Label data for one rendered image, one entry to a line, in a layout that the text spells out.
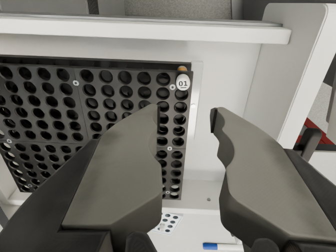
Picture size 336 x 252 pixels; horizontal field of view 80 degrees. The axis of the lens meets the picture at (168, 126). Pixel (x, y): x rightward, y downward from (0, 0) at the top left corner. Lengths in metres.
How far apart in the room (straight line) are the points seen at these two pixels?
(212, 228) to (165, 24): 0.53
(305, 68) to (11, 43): 0.31
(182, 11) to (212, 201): 0.91
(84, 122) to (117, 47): 0.10
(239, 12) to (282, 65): 0.90
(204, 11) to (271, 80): 0.88
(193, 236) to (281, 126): 0.49
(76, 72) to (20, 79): 0.06
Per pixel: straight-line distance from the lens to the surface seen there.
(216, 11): 1.10
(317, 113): 1.48
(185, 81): 0.18
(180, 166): 0.25
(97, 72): 0.20
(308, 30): 0.20
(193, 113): 0.27
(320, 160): 0.52
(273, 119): 0.22
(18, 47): 0.31
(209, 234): 0.64
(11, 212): 0.40
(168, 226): 0.55
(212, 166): 0.34
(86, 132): 0.24
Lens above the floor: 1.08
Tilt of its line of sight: 58 degrees down
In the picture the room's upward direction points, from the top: 176 degrees counter-clockwise
